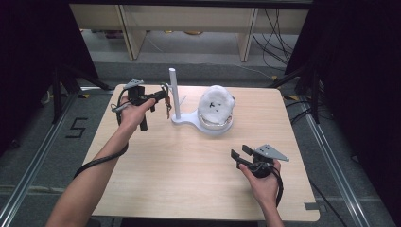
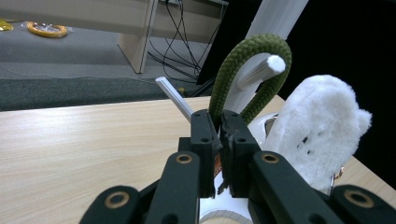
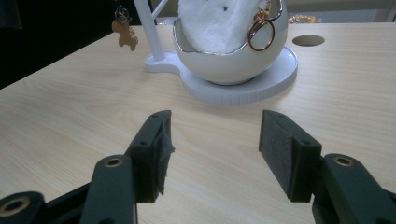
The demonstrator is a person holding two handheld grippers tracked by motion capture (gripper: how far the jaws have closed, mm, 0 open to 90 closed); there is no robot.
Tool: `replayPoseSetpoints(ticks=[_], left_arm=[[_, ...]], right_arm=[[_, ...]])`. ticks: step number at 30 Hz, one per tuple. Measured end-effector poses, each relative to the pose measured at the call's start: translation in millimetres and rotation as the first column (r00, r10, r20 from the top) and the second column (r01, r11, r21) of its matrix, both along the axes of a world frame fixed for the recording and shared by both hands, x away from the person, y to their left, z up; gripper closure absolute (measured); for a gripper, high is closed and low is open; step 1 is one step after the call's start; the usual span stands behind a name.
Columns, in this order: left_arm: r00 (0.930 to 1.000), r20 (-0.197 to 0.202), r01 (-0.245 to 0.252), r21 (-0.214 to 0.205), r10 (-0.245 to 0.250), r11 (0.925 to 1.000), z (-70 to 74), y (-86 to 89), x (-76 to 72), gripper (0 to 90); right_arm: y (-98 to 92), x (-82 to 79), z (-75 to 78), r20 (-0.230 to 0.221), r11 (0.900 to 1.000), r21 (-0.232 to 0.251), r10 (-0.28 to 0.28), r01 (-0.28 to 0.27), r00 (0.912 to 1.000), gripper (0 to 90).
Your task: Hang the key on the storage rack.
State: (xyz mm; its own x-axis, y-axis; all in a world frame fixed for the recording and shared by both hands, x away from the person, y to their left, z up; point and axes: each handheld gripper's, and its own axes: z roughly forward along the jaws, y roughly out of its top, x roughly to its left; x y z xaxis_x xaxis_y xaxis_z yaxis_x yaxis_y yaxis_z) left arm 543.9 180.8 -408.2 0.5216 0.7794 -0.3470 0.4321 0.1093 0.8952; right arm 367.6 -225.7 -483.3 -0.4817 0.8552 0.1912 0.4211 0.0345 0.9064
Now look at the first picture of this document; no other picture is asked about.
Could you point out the black tripod stand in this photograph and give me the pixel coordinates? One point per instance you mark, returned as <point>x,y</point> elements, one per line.
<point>310,85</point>
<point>67,85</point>

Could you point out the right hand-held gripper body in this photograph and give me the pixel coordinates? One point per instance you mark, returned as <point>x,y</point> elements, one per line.
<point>265,159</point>

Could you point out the person's right hand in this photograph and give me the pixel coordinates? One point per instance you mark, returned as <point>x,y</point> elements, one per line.
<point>265,186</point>

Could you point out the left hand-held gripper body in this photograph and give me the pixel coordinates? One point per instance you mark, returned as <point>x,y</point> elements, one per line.
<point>136,94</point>

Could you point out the person's left hand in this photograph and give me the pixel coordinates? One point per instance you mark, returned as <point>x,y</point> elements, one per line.
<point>134,115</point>

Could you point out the grey tape patch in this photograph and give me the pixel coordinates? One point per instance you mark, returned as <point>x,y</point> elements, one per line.
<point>312,206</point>

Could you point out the yellow object under shelf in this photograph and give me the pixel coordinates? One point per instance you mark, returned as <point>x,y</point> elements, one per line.
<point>193,32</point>

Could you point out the white stand with hooks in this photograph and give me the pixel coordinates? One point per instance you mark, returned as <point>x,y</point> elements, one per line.
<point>186,118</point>

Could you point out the light wooden shelf unit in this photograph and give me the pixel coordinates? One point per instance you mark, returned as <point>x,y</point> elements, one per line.
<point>189,19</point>

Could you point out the aluminium floor rail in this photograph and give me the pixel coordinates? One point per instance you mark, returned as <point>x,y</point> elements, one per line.
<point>34,164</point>
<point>334,164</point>

